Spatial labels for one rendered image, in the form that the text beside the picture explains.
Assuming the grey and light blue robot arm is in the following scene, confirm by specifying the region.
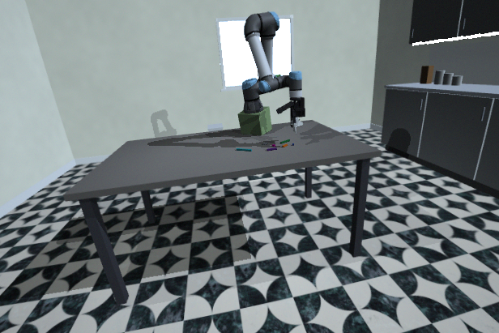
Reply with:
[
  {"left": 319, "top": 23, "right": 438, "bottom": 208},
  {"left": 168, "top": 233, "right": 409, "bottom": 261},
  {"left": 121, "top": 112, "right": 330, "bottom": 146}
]
[{"left": 241, "top": 11, "right": 302, "bottom": 113}]

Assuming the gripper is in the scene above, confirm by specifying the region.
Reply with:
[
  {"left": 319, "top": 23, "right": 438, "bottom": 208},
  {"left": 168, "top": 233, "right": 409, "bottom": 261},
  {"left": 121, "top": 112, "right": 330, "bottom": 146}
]
[{"left": 290, "top": 97, "right": 305, "bottom": 134}]

